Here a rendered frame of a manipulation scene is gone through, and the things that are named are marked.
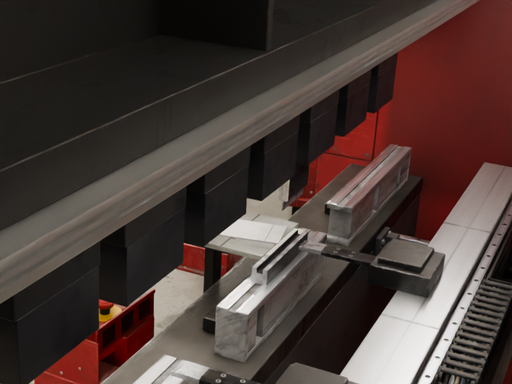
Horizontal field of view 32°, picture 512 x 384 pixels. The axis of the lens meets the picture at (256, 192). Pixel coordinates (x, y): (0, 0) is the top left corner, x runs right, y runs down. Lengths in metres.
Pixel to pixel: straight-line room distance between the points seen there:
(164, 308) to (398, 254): 2.00
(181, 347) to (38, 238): 1.07
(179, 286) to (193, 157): 3.00
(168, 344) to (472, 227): 0.70
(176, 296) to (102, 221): 3.02
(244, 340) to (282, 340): 0.11
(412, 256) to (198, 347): 0.41
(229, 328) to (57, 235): 1.00
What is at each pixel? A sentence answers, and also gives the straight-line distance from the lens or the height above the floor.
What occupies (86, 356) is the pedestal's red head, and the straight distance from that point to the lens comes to 1.76.
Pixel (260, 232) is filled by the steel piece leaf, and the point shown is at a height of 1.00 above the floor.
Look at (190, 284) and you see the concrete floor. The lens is 3.69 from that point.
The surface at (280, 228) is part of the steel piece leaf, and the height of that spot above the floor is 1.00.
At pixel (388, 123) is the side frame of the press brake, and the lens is 2.48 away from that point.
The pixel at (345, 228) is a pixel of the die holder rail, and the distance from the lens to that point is 2.01.
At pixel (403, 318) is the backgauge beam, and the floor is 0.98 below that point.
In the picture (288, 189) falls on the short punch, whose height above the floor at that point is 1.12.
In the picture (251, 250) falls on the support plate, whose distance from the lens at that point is 1.65.
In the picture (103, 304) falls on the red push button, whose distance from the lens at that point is 1.86.
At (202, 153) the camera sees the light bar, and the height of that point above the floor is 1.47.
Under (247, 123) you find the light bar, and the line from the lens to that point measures 0.77.
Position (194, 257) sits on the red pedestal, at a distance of 3.76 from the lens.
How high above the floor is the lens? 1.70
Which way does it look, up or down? 21 degrees down
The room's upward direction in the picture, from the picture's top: 4 degrees clockwise
